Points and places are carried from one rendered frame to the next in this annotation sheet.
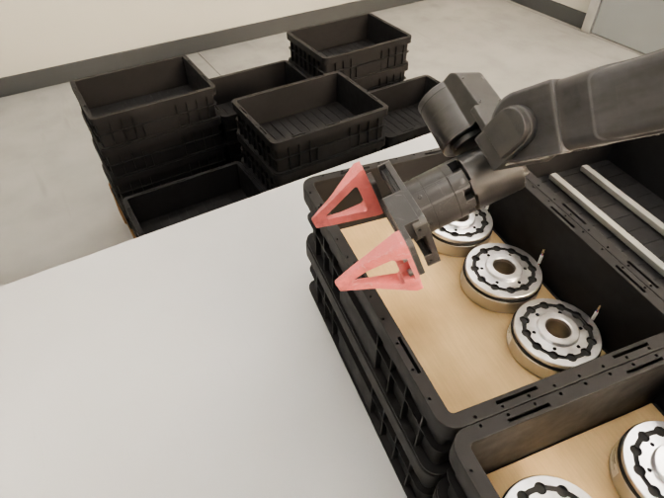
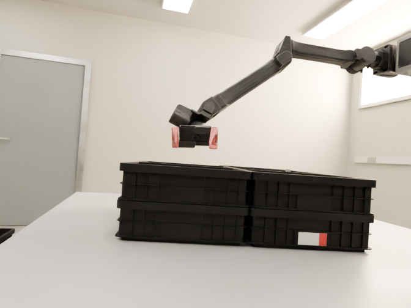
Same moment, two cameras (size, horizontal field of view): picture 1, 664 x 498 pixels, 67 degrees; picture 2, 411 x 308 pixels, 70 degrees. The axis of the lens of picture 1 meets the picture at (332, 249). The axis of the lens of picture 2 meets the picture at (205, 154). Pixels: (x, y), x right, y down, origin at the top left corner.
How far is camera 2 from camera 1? 0.89 m
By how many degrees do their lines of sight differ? 78
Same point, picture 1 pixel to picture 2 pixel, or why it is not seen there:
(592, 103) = (222, 98)
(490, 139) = (207, 110)
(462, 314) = not seen: hidden behind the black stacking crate
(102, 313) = (29, 291)
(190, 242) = (13, 257)
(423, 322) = not seen: hidden behind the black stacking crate
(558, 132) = (219, 105)
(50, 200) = not seen: outside the picture
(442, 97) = (179, 110)
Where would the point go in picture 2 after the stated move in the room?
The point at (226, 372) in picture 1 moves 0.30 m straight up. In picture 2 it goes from (145, 263) to (154, 137)
